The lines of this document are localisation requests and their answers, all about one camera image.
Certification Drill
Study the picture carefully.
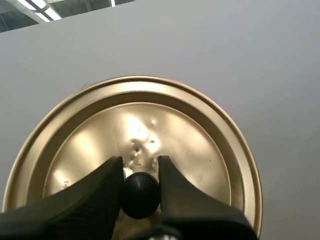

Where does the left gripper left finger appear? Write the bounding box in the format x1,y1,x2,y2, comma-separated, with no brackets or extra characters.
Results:
0,155,125,240

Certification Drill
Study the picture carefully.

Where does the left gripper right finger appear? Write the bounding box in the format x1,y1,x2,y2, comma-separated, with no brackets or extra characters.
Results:
158,155,259,240

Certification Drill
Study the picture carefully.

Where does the gold pot lid black knob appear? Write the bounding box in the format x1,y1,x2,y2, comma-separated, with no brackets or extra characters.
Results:
1,75,263,240

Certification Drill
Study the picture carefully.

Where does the ceiling light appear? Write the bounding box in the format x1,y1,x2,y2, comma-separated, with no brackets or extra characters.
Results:
15,0,63,22

